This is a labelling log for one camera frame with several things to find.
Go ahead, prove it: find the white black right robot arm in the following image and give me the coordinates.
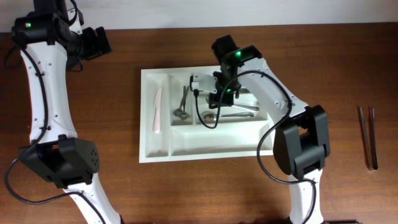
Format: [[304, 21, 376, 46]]
[[209, 35, 330, 223]]

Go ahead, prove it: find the small metal teaspoon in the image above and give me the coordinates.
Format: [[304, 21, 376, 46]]
[[179, 86, 189, 120], [172, 85, 188, 117]]

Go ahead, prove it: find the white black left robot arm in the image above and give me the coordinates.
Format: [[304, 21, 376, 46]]
[[11, 0, 123, 223]]

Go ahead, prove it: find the pink plastic knife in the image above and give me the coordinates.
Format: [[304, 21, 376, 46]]
[[152, 88, 163, 134]]

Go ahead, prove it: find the large metal spoon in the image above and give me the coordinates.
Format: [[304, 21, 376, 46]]
[[200, 111, 255, 123], [205, 95, 261, 113]]

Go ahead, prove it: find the white cutlery tray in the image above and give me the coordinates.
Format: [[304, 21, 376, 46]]
[[139, 66, 274, 163]]

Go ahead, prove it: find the metal chopstick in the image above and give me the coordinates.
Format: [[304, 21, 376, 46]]
[[358, 106, 374, 171], [369, 107, 379, 170]]

